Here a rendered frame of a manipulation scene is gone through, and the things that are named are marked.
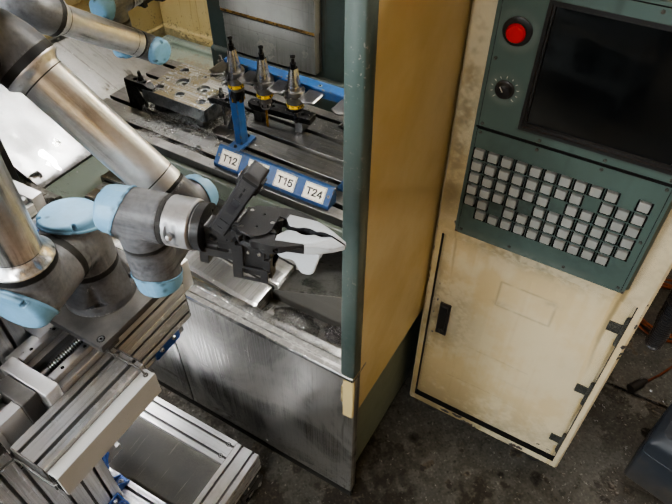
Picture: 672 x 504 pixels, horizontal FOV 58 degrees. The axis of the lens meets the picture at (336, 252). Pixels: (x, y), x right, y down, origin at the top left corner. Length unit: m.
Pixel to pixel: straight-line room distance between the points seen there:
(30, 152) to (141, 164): 1.77
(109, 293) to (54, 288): 0.18
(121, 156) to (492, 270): 1.11
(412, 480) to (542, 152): 1.37
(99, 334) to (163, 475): 0.97
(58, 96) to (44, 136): 1.80
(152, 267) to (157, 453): 1.36
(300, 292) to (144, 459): 0.80
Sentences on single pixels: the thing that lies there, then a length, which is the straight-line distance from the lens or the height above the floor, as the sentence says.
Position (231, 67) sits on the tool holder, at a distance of 1.93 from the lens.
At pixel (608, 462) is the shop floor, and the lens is 2.58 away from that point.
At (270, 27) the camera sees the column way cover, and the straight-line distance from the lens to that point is 2.60.
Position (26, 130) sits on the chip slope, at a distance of 2.83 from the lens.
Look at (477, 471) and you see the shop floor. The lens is 2.42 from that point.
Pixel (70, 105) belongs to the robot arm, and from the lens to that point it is 1.01.
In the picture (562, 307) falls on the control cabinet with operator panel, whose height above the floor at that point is 0.86.
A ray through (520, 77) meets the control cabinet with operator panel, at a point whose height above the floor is 1.51.
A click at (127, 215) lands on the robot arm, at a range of 0.89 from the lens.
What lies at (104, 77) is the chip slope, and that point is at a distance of 3.06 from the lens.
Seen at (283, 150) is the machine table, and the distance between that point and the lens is 2.14.
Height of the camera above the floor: 2.15
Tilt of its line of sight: 45 degrees down
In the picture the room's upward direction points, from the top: straight up
